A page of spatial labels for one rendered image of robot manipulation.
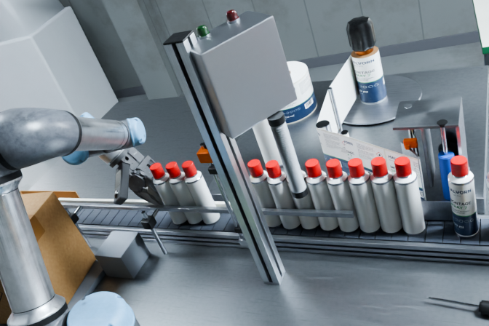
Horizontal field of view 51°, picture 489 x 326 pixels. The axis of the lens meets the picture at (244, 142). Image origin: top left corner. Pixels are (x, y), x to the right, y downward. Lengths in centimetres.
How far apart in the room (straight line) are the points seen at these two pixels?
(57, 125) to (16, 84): 337
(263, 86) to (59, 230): 77
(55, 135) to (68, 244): 58
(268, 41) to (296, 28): 312
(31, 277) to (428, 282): 84
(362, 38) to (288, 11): 245
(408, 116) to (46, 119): 76
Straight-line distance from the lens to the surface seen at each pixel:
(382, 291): 125
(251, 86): 100
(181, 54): 97
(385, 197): 122
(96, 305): 111
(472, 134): 158
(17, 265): 112
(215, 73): 96
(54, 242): 152
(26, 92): 440
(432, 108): 122
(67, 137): 106
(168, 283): 147
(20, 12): 419
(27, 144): 102
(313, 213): 128
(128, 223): 167
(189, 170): 139
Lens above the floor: 179
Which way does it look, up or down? 31 degrees down
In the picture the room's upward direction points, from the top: 20 degrees counter-clockwise
